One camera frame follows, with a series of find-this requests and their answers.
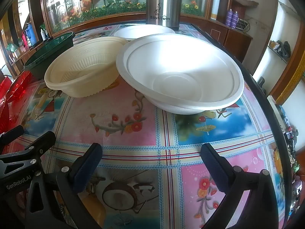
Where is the blue plastic jug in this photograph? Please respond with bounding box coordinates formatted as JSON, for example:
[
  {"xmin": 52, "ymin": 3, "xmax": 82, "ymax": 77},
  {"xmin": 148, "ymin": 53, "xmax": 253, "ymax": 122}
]
[{"xmin": 25, "ymin": 23, "xmax": 37, "ymax": 47}]

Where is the wire basket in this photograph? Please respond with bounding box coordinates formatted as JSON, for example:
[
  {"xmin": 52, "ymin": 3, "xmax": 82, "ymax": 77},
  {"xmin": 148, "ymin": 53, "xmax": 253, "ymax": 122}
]
[{"xmin": 238, "ymin": 18, "xmax": 250, "ymax": 32}]

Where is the cream plastic bowl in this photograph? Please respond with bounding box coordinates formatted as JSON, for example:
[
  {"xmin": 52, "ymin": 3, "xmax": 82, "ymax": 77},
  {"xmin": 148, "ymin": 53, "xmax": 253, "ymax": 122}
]
[{"xmin": 44, "ymin": 37, "xmax": 129, "ymax": 98}]

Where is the large white foam bowl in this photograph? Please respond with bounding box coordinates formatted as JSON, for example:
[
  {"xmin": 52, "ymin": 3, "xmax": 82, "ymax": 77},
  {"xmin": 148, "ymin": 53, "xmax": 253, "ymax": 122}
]
[{"xmin": 116, "ymin": 34, "xmax": 245, "ymax": 115}]

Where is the white cylinder with yellow band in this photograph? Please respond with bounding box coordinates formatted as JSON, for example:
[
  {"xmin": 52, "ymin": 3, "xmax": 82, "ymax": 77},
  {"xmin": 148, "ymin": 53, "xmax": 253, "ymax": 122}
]
[{"xmin": 211, "ymin": 0, "xmax": 223, "ymax": 21}]

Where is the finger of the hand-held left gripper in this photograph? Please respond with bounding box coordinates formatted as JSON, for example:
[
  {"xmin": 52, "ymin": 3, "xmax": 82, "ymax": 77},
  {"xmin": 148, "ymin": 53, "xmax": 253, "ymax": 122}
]
[
  {"xmin": 0, "ymin": 125, "xmax": 25, "ymax": 154},
  {"xmin": 0, "ymin": 131, "xmax": 56, "ymax": 166}
]

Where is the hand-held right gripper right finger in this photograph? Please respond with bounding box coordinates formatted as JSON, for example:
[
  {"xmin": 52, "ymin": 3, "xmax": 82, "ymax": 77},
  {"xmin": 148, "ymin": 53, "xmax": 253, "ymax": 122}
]
[{"xmin": 200, "ymin": 143, "xmax": 296, "ymax": 229}]

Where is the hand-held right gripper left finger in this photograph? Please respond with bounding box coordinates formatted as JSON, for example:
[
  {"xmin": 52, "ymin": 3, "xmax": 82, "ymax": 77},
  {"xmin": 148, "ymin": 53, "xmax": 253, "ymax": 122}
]
[{"xmin": 25, "ymin": 143, "xmax": 103, "ymax": 229}]

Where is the printed floral tablecloth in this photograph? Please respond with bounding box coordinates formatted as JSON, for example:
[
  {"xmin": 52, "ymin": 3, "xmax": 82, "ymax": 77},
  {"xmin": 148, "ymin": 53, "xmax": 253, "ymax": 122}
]
[{"xmin": 0, "ymin": 23, "xmax": 290, "ymax": 229}]

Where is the small white foam bowl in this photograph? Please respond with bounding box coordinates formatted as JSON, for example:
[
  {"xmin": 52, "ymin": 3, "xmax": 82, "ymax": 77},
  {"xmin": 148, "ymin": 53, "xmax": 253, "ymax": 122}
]
[{"xmin": 113, "ymin": 24, "xmax": 176, "ymax": 41}]

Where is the purple spray can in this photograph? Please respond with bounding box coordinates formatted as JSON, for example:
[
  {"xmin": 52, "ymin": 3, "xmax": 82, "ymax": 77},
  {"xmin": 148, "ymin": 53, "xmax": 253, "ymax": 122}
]
[
  {"xmin": 231, "ymin": 11, "xmax": 239, "ymax": 29},
  {"xmin": 225, "ymin": 9, "xmax": 233, "ymax": 27}
]

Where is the wooden cabinet with floral glass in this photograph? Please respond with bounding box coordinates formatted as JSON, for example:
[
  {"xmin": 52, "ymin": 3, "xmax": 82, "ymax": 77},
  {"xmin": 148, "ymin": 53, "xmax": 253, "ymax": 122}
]
[{"xmin": 0, "ymin": 0, "xmax": 253, "ymax": 81}]

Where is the dark cloth bundle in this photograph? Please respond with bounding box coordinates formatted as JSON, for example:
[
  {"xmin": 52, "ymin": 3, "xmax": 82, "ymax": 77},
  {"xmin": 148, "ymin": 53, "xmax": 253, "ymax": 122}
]
[{"xmin": 276, "ymin": 40, "xmax": 291, "ymax": 62}]

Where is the dark green plastic bowl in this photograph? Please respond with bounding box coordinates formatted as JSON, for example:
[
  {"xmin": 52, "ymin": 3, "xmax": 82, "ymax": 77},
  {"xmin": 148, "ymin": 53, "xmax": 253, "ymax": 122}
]
[{"xmin": 23, "ymin": 32, "xmax": 75, "ymax": 80}]

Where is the stainless steel thermos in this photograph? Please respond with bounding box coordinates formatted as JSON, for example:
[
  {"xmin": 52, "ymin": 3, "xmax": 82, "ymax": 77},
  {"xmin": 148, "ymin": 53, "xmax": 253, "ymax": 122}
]
[{"xmin": 145, "ymin": 0, "xmax": 183, "ymax": 31}]

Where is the gold-framed wall shelf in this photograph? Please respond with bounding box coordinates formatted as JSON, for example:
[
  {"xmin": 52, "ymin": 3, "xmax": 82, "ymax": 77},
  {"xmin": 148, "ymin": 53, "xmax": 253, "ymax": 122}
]
[{"xmin": 253, "ymin": 1, "xmax": 305, "ymax": 105}]

